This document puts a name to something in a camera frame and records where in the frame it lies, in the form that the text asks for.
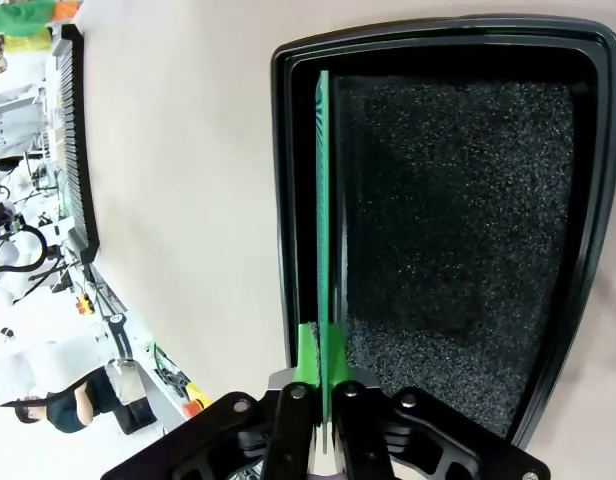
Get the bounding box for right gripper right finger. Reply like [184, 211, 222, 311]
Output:
[330, 322, 552, 480]

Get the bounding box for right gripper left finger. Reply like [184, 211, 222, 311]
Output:
[100, 322, 323, 480]

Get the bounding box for green perforated PCB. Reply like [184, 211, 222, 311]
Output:
[314, 69, 340, 455]

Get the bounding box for black slotted PCB rack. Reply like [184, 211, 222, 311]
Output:
[49, 23, 101, 265]

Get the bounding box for person in dark teal top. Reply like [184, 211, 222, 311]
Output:
[14, 359, 159, 437]

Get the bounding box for black foam pad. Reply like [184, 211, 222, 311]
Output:
[336, 74, 577, 437]

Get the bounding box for black plastic tray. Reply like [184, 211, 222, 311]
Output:
[269, 16, 616, 450]

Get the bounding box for green cloth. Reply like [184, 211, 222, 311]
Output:
[0, 0, 56, 37]

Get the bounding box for black post with white logo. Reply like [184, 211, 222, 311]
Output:
[103, 308, 135, 362]

